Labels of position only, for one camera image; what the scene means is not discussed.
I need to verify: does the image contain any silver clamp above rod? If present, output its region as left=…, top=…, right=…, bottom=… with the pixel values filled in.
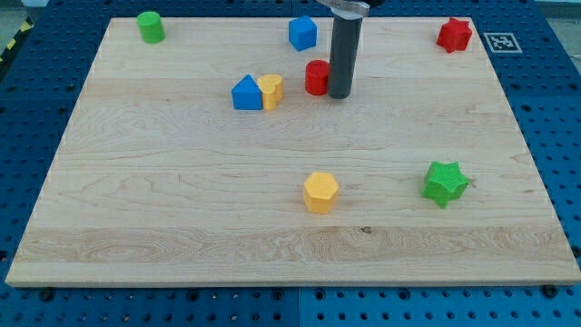
left=316, top=0, right=370, bottom=18

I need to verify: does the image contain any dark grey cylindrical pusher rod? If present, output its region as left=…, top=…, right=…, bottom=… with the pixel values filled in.
left=328, top=14, right=363, bottom=99

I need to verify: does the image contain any red cylinder block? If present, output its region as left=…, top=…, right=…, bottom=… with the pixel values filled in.
left=305, top=60, right=330, bottom=95

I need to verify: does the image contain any blue cube block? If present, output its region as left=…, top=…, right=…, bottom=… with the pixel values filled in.
left=289, top=16, right=318, bottom=52

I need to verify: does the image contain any yellow heart block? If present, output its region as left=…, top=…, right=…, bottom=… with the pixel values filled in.
left=257, top=74, right=283, bottom=111

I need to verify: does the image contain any red star block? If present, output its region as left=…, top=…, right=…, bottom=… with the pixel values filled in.
left=436, top=17, right=472, bottom=53

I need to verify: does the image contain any blue triangle block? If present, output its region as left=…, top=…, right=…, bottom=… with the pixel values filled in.
left=231, top=74, right=262, bottom=110

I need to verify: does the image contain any white fiducial marker tag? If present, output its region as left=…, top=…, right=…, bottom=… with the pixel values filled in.
left=484, top=32, right=522, bottom=54

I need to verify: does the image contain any yellow hexagon block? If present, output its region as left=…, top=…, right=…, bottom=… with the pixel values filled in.
left=303, top=172, right=340, bottom=214

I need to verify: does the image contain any green star block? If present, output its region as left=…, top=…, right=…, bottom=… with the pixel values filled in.
left=421, top=162, right=470, bottom=209

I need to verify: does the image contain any wooden board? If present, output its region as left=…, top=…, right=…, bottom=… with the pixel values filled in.
left=6, top=17, right=580, bottom=287

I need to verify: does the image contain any green cylinder block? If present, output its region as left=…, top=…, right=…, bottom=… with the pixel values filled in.
left=136, top=11, right=165, bottom=44

